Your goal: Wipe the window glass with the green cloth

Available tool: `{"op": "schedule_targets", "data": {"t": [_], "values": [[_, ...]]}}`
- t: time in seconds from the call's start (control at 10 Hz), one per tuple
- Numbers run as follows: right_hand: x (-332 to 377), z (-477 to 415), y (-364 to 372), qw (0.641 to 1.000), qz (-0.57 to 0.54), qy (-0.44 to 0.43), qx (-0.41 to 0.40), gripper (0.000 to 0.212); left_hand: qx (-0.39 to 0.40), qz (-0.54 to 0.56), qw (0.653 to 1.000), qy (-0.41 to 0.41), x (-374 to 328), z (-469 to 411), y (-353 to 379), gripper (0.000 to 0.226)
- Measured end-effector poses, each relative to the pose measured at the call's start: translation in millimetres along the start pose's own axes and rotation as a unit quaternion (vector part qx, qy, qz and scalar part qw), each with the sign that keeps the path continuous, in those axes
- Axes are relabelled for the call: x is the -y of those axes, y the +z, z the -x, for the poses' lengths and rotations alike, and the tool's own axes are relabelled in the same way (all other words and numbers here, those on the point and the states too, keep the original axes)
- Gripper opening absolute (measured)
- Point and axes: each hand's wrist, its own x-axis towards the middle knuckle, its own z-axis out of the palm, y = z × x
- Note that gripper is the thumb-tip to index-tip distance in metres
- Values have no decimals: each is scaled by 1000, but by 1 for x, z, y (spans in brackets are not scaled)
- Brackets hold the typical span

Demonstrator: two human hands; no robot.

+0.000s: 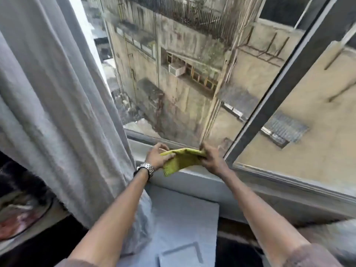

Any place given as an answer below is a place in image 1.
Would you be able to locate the person's right hand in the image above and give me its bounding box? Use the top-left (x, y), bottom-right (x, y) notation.
top-left (199, 142), bottom-right (232, 176)

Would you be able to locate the person's left hand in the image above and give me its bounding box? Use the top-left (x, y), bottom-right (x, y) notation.
top-left (145, 142), bottom-right (176, 171)

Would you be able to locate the yellow cleaning cloth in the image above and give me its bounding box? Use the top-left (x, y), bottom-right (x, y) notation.
top-left (160, 148), bottom-right (207, 177)

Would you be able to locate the person's right forearm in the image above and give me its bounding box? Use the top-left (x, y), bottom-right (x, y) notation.
top-left (220, 167), bottom-right (320, 267)

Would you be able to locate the person's left forearm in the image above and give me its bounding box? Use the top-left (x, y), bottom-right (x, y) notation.
top-left (66, 167), bottom-right (151, 267)

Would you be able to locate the silver metal wristwatch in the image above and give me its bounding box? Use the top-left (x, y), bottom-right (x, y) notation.
top-left (133, 163), bottom-right (154, 180)

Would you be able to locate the white foam board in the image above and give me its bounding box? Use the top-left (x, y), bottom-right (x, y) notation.
top-left (117, 184), bottom-right (220, 267)

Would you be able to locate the corrugated metal awning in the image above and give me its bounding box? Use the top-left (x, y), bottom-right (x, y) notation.
top-left (261, 112), bottom-right (310, 149)

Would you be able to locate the white window air conditioner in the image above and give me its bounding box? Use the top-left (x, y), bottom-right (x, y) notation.
top-left (168, 62), bottom-right (186, 77)

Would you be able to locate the weathered concrete building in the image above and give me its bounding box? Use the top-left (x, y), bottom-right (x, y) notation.
top-left (96, 0), bottom-right (356, 192)

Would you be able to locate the grey fabric curtain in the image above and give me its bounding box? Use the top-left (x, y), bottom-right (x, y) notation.
top-left (0, 0), bottom-right (154, 256)

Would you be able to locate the round dark bowl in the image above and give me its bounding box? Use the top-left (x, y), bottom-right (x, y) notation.
top-left (0, 189), bottom-right (55, 242)

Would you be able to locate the grey aluminium window frame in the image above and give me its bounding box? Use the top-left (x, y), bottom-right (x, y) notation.
top-left (124, 0), bottom-right (356, 209)

